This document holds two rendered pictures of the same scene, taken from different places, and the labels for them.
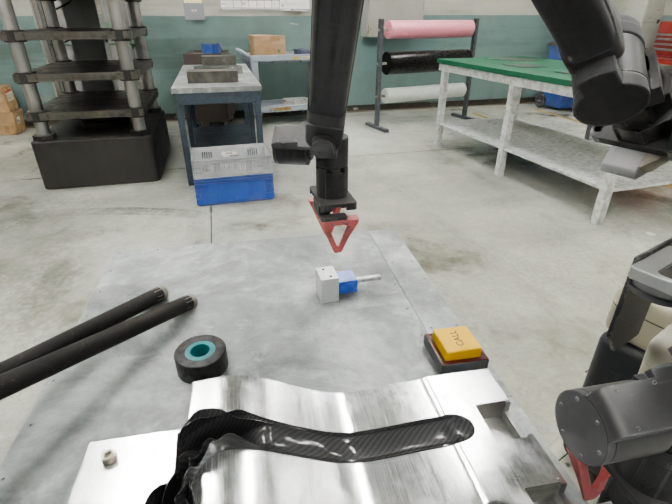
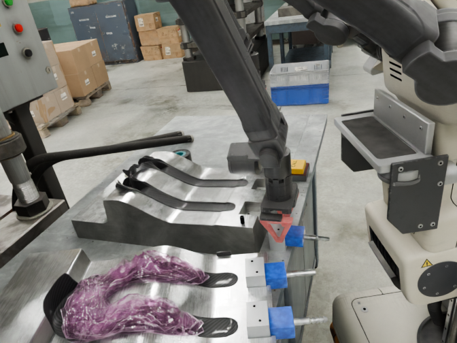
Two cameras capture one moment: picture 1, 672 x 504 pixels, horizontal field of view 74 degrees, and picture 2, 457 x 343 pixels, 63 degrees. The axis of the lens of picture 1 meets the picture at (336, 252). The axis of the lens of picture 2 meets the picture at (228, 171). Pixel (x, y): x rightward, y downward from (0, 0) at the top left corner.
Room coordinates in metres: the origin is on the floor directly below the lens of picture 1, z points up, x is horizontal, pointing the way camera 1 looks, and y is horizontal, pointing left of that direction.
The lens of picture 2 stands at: (-0.36, -0.57, 1.38)
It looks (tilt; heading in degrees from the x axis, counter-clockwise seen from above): 28 degrees down; 33
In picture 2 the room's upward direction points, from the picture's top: 9 degrees counter-clockwise
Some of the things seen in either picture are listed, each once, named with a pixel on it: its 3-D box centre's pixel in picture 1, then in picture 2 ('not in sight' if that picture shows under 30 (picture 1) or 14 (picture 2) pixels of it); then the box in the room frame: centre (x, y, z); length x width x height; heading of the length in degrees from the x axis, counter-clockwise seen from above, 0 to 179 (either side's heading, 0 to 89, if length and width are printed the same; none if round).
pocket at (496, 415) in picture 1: (500, 430); (262, 190); (0.36, -0.19, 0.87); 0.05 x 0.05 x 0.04; 11
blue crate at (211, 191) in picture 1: (233, 181); (300, 89); (3.44, 0.83, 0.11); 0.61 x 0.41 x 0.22; 104
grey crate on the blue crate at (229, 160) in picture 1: (231, 160); (299, 73); (3.44, 0.83, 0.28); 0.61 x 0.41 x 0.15; 104
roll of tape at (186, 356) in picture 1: (201, 358); (180, 158); (0.55, 0.22, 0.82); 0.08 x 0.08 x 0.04
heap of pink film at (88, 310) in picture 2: not in sight; (132, 292); (-0.06, -0.13, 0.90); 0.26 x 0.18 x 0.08; 118
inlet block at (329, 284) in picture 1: (349, 281); not in sight; (0.77, -0.03, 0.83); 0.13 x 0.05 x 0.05; 105
